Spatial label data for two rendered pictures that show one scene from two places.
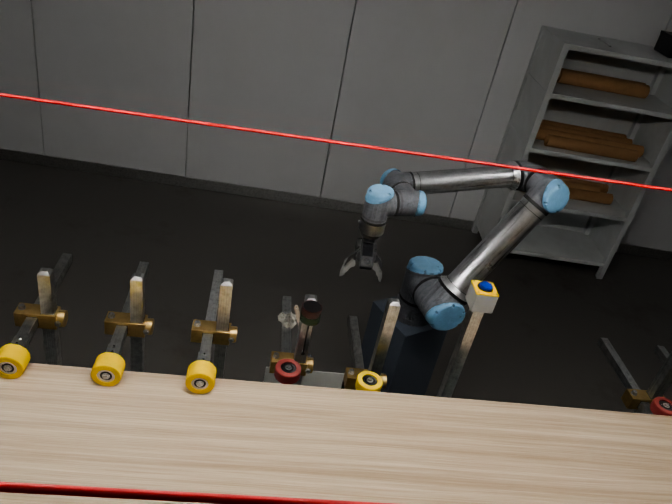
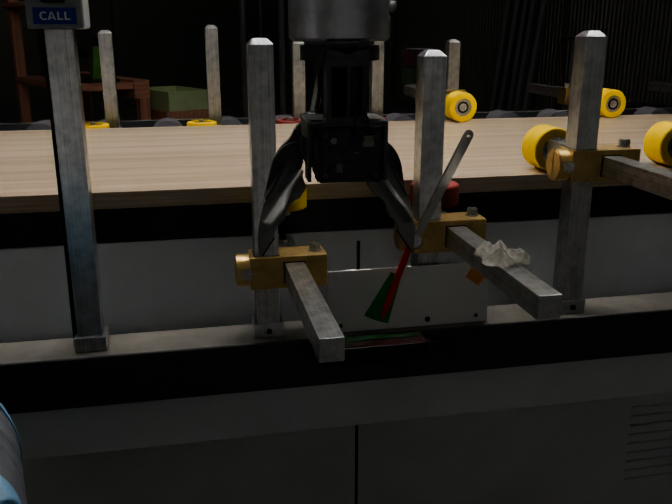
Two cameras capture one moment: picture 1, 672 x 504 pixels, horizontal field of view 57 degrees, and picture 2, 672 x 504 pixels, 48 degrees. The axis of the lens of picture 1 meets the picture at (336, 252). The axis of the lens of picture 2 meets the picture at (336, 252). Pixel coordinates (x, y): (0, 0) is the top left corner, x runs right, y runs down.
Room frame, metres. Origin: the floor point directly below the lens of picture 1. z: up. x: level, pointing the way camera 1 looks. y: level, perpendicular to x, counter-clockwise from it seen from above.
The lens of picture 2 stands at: (2.58, -0.13, 1.16)
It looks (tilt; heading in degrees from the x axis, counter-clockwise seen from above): 17 degrees down; 178
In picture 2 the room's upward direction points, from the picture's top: straight up
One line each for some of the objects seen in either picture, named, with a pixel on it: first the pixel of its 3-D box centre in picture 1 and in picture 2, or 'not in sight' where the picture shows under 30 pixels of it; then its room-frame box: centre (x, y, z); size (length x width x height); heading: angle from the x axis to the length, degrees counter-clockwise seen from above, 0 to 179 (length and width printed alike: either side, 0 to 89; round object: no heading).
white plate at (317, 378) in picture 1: (303, 380); (409, 297); (1.49, 0.02, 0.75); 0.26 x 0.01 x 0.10; 100
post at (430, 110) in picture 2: (300, 356); (426, 211); (1.46, 0.04, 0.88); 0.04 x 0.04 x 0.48; 10
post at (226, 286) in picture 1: (221, 342); (576, 187); (1.42, 0.29, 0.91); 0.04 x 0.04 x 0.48; 10
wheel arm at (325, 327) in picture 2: (357, 360); (301, 288); (1.59, -0.15, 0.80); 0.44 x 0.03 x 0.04; 10
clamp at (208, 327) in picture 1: (214, 332); (592, 163); (1.41, 0.31, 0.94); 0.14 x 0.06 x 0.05; 100
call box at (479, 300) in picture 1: (481, 297); (57, 3); (1.55, -0.46, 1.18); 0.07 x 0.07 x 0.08; 10
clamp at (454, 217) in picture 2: (291, 364); (438, 231); (1.45, 0.06, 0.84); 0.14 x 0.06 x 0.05; 100
